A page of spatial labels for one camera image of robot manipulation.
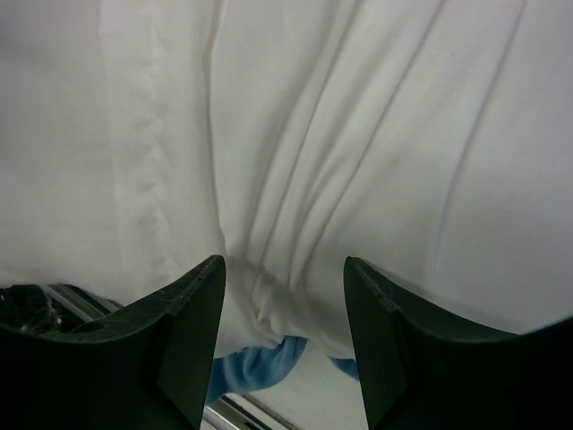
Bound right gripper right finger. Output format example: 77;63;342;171
344;257;572;429

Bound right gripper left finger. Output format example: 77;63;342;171
0;254;227;430

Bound blue houndstooth pillowcase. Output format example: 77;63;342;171
0;0;573;404

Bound aluminium front rail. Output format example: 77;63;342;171
0;281;296;430

